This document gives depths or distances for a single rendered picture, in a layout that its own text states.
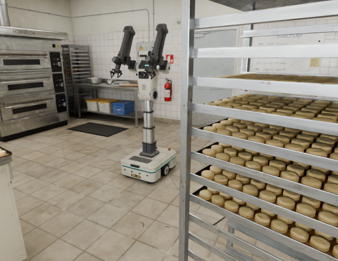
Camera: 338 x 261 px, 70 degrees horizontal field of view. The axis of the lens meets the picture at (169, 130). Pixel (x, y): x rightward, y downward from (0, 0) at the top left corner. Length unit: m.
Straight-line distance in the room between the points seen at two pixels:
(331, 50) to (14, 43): 5.13
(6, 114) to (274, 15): 4.93
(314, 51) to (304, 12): 0.09
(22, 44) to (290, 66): 4.92
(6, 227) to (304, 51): 1.94
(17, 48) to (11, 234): 3.91
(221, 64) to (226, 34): 0.57
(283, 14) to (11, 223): 1.93
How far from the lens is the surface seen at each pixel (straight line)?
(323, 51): 0.69
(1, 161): 1.86
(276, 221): 0.91
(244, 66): 1.21
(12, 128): 5.37
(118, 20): 6.46
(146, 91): 2.93
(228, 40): 5.18
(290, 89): 0.70
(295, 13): 0.71
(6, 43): 5.32
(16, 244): 2.14
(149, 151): 3.14
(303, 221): 0.81
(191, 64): 0.82
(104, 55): 6.74
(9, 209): 1.99
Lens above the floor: 1.48
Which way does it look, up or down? 17 degrees down
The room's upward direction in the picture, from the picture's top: straight up
